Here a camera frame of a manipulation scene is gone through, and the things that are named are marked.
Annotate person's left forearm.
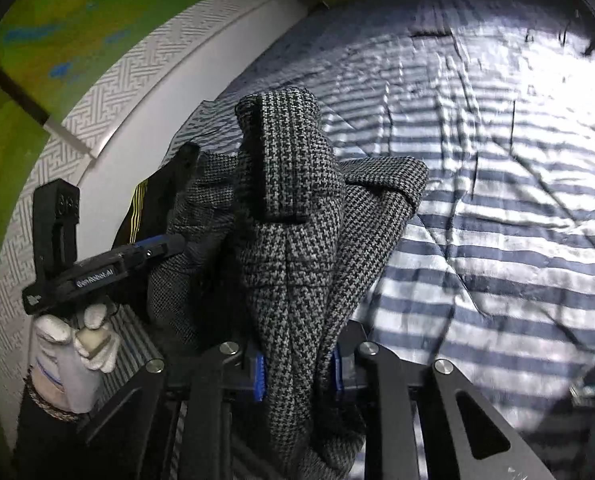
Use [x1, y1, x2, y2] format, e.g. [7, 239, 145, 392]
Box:
[14, 374, 96, 480]

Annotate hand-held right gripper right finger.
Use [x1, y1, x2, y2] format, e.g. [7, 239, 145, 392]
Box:
[329, 324, 558, 480]

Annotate grey houndstooth coat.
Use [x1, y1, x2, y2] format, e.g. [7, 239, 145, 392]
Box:
[146, 87, 429, 480]

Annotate blue white striped blanket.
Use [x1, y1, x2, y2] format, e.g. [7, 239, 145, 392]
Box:
[97, 0, 595, 480]

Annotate black cloth with yellow stripes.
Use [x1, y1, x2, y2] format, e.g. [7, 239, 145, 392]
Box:
[114, 175, 178, 251]

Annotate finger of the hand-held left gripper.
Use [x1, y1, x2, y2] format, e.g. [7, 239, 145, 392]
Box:
[132, 233, 186, 267]
[163, 142, 201, 196]

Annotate white bed headboard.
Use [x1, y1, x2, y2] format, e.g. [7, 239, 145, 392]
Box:
[0, 0, 309, 461]

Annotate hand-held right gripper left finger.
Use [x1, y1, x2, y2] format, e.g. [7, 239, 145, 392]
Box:
[82, 341, 268, 480]

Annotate person's left hand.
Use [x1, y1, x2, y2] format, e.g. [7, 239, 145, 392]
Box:
[31, 305, 122, 414]

